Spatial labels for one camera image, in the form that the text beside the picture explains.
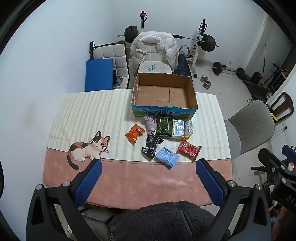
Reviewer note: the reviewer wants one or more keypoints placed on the black metal rack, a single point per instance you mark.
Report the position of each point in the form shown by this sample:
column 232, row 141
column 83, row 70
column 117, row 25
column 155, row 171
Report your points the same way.
column 276, row 76

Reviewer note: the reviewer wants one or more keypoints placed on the red snack packet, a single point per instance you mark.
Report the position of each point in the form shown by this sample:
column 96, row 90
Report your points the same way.
column 189, row 149

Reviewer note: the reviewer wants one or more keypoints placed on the white puffer jacket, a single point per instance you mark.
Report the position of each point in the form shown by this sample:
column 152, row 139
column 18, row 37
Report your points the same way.
column 152, row 44

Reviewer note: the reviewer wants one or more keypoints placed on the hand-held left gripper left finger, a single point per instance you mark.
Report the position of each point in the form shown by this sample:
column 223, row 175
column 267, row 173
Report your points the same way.
column 89, row 180

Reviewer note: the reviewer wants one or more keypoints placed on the green packet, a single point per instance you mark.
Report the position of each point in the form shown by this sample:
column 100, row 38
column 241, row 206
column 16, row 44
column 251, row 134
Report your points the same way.
column 163, row 126

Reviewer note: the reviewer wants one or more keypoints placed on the blue folded mat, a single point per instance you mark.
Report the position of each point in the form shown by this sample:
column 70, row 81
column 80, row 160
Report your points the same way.
column 99, row 74

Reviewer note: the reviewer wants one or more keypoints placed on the orange snack packet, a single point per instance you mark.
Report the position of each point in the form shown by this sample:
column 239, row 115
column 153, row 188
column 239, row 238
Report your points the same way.
column 134, row 134

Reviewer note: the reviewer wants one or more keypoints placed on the yellow tag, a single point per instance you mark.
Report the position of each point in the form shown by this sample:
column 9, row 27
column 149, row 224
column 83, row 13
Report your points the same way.
column 274, row 116

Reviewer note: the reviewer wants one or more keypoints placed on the grey shell chair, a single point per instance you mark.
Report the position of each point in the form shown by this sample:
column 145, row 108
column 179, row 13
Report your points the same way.
column 252, row 120

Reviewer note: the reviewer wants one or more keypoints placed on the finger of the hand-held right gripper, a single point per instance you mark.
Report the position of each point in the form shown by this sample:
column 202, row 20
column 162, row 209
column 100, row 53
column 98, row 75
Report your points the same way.
column 289, row 151
column 270, row 157

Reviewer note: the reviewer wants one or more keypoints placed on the purple socks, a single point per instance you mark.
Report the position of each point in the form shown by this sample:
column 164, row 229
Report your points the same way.
column 150, row 122

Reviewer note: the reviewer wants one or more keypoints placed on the white upholstered chair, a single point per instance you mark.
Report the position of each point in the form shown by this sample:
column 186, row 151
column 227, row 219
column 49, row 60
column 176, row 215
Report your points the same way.
column 159, row 67

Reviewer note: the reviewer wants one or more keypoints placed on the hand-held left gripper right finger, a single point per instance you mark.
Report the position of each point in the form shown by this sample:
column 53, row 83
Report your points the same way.
column 209, row 183

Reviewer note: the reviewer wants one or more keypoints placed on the dark low stand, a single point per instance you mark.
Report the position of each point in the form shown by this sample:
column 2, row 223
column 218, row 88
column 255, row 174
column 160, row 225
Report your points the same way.
column 256, row 90

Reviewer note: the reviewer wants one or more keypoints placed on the long barbell with black plates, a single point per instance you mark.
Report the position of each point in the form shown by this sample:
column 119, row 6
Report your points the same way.
column 208, row 42

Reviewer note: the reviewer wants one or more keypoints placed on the brown wooden chair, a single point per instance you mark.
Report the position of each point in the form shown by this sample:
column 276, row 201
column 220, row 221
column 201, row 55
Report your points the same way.
column 285, row 97

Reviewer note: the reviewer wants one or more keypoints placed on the black pole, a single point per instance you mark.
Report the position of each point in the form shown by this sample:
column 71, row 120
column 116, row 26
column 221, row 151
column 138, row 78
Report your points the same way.
column 263, row 62

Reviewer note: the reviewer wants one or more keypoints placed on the cardboard box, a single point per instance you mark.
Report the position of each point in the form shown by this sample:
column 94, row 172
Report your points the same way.
column 161, row 92

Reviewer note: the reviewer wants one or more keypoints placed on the striped cat print tablecloth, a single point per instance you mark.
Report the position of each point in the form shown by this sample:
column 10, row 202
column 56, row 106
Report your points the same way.
column 92, row 111

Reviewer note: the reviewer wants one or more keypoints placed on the dark fleece garment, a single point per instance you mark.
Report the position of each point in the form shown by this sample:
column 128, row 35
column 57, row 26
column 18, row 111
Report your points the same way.
column 166, row 222

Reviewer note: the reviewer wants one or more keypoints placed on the folded white quilted chair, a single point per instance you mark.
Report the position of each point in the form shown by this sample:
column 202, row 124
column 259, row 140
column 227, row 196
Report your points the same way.
column 111, row 53

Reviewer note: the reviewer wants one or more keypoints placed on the black box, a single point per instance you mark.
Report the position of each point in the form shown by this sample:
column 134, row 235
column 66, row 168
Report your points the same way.
column 256, row 77

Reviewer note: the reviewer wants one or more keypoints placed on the white blue tissue pack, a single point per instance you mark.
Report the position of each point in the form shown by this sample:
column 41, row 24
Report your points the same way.
column 178, row 128

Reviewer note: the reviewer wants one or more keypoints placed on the short barbell with black plates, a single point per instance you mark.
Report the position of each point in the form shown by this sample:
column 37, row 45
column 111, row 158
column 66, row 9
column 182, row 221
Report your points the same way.
column 217, row 68

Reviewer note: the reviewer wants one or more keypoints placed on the small blue wrapper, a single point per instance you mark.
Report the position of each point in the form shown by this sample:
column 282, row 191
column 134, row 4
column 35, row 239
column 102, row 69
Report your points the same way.
column 151, row 67

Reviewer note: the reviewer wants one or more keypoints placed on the black packet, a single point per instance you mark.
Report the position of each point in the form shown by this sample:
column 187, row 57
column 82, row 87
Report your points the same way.
column 151, row 146

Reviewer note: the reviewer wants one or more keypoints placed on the clear shiny packet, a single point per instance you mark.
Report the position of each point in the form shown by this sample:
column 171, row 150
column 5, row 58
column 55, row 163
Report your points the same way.
column 188, row 128

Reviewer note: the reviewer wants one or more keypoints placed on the blue packet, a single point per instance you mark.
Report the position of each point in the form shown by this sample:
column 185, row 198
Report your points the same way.
column 166, row 156

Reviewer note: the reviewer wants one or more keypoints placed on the white barbell rack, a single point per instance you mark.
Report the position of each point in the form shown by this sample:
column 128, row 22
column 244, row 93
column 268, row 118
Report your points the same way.
column 143, row 25

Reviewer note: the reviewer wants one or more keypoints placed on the chrome dumbbell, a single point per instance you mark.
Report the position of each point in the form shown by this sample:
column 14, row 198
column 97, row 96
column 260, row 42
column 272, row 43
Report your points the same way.
column 204, row 78
column 207, row 85

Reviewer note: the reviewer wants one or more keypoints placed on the black weight bench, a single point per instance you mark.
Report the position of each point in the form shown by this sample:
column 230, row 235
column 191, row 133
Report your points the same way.
column 182, row 64

